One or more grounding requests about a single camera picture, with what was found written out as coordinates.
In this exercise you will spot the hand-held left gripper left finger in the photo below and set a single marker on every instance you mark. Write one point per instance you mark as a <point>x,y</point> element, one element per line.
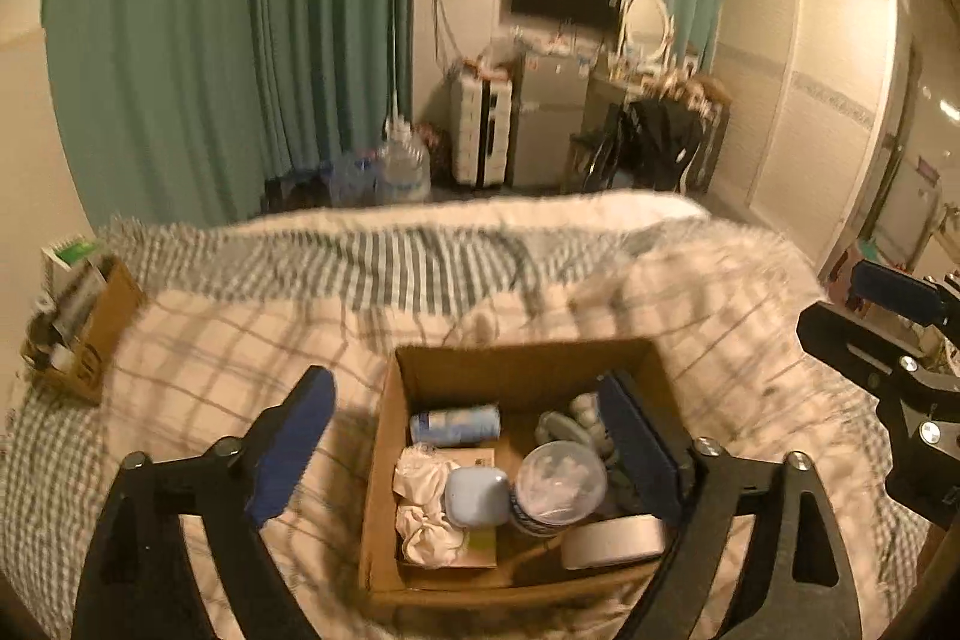
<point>289,452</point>

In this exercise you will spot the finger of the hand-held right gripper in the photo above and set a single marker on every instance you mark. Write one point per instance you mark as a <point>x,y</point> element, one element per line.
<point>900,295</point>
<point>855,336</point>

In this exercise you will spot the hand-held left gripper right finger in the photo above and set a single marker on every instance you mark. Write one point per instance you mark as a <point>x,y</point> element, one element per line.
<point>637,452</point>

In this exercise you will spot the grey green bundle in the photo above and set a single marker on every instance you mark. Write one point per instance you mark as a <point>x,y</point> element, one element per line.
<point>570,426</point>

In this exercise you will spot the clear floss pick container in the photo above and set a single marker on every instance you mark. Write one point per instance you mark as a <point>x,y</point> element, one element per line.
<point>559,486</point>

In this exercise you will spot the white tape roll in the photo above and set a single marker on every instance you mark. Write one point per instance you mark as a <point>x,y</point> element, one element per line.
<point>615,541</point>

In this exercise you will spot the large cardboard box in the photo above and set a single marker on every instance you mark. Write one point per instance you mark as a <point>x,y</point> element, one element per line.
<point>525,377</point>

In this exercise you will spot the white cloth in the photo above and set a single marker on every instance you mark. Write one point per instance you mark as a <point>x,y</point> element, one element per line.
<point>424,512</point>

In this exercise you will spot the tan printed carton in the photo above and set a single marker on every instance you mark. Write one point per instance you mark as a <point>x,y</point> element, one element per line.
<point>480,460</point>

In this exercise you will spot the white blue tube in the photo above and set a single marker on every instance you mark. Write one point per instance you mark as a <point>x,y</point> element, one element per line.
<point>454,426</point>

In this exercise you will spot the light blue case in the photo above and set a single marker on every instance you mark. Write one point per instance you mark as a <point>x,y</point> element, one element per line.
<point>476,497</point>

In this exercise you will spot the plastic stool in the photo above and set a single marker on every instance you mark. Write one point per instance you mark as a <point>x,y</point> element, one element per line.
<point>851,269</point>

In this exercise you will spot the white louvered wardrobe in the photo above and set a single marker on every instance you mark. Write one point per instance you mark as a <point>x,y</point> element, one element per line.
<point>810,100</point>

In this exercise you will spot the small cardboard box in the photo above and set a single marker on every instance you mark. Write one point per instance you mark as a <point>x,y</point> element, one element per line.
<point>97,347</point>

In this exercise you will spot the green checked bed sheet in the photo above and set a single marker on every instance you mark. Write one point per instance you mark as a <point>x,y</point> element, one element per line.
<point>420,257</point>

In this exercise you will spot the green white carton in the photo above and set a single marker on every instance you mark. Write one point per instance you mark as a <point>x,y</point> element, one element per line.
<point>71,254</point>

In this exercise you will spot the large clear water bottle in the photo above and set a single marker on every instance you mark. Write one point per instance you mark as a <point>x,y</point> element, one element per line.
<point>403,168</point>

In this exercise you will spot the grey small fridge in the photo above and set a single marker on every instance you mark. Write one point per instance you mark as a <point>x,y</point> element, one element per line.
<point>551,123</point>

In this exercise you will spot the chair with black jacket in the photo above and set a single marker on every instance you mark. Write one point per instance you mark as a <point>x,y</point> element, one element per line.
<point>607,100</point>

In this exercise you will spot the white suitcase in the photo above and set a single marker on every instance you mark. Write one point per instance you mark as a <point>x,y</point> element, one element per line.
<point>480,130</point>

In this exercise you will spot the white oval mirror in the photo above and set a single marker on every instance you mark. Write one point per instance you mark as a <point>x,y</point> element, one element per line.
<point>645,21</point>

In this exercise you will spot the white pole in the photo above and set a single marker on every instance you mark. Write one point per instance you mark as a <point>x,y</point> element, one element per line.
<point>394,55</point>

